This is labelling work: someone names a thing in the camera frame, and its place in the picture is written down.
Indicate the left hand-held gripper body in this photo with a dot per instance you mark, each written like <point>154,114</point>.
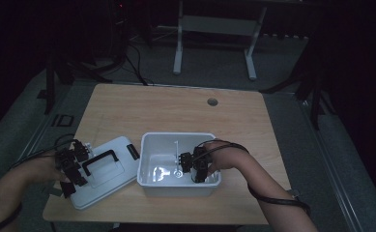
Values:
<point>67,162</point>

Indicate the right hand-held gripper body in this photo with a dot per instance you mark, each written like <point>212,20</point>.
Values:
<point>202,159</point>

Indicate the white plastic storage box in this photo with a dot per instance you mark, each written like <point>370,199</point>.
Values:
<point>163,174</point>

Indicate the person's left hand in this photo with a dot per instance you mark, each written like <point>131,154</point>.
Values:
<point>43,169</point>

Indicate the person's right hand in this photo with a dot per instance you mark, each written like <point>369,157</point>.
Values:
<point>229,158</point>

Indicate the round grey table grommet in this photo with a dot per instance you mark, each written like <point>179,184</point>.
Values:
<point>212,102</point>

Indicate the black tripod stand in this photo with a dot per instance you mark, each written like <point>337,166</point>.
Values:
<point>314,96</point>
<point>56,74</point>

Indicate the white metal stand frame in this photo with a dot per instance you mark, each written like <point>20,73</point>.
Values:
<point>217,25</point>

